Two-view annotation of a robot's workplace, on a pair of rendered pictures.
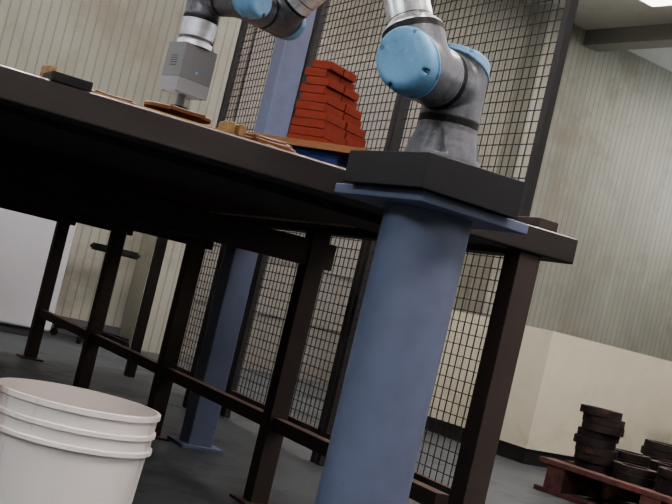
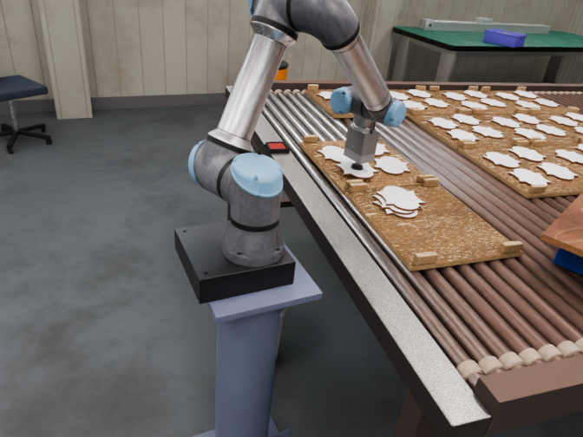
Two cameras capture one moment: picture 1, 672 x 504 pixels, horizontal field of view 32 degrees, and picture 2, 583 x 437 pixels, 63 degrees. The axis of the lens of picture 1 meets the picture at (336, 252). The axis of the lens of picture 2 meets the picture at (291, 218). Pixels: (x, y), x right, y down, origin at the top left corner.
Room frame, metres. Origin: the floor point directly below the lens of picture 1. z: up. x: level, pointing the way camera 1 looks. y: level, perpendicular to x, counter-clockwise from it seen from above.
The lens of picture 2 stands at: (2.44, -1.11, 1.60)
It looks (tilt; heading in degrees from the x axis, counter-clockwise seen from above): 30 degrees down; 97
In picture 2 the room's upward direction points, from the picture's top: 6 degrees clockwise
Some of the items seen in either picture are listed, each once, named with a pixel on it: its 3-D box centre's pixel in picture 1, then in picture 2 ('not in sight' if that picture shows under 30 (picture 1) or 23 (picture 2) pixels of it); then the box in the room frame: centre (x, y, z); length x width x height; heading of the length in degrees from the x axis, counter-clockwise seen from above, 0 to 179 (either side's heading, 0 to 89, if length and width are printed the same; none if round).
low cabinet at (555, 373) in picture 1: (556, 395); not in sight; (8.16, -1.72, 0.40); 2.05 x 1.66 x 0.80; 124
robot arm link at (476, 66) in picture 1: (454, 84); (254, 187); (2.23, -0.15, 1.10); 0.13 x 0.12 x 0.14; 144
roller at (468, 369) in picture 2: not in sight; (311, 172); (2.30, 0.44, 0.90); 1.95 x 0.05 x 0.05; 118
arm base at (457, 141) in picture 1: (444, 144); (253, 232); (2.23, -0.15, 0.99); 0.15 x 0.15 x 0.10
